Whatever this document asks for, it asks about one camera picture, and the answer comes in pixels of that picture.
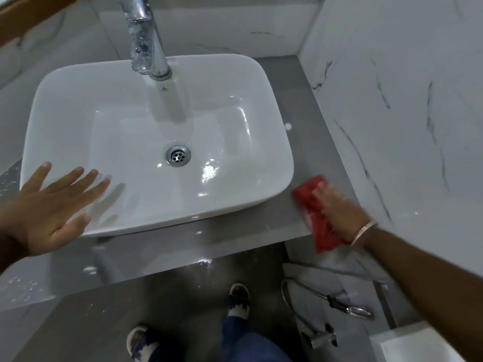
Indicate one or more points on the person's right hand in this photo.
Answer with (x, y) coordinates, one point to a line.
(343, 214)

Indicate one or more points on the person's left hand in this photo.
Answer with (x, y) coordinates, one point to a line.
(34, 218)

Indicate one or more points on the person's left thumb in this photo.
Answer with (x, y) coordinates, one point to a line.
(71, 229)

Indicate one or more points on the person's right fingers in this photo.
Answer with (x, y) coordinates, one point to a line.
(326, 196)

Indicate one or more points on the person's left little finger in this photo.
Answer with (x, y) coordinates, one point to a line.
(36, 177)

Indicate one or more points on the person's left middle finger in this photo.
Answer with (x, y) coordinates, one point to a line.
(77, 186)

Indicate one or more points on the red cleaning cloth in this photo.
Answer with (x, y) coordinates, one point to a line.
(315, 216)

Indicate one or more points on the person's left forearm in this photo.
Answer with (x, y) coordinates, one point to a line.
(9, 252)

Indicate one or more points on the person's right forearm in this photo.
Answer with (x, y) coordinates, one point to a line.
(426, 282)

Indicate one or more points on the white ceramic sink basin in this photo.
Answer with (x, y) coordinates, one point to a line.
(124, 139)

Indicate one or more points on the chrome sink drain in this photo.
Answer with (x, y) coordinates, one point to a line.
(177, 155)

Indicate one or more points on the white patterned slipper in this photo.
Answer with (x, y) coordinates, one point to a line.
(137, 344)
(239, 299)

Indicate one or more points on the chrome angle valve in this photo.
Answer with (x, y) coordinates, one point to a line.
(320, 337)

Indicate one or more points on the chrome faucet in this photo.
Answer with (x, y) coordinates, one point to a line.
(145, 41)

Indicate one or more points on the person's blue jeans legs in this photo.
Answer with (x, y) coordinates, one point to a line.
(245, 343)

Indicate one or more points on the white toilet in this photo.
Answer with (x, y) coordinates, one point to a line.
(415, 344)

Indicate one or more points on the wooden mirror frame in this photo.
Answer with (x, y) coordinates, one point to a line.
(26, 15)

